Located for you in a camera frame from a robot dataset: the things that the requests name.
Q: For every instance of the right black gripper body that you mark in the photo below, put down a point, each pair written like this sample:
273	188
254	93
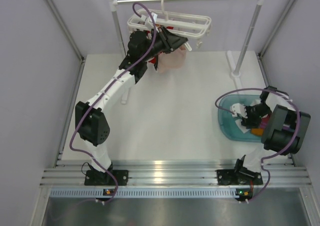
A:
254	114

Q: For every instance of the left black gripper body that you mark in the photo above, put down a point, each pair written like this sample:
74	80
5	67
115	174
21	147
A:
162	42

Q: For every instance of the white sock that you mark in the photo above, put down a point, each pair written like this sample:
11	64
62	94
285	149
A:
242	128

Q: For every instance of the pink sock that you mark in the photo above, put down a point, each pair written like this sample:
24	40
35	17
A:
173	60

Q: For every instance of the white plastic clip hanger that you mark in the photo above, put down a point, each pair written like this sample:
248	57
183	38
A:
193	27

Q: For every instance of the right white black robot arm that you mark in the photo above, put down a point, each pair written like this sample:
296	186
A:
283	128

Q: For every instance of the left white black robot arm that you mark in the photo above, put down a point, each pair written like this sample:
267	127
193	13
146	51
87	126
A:
91	116

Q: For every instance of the orange purple sock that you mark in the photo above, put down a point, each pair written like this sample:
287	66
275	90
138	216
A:
258	129

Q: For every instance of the red sock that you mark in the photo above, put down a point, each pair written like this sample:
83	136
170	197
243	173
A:
156	59

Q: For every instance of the teal plastic basket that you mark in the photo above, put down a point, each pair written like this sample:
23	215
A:
227	123

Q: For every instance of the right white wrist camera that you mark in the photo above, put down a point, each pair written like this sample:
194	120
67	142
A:
238	110

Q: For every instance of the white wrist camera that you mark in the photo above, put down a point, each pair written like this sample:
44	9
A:
238	110
149	21

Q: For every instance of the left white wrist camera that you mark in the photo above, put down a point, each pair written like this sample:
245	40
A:
149	21

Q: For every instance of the aluminium mounting rail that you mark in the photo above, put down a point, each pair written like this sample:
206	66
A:
174	173

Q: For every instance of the perforated cable duct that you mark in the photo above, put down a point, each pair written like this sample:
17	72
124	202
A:
151	193

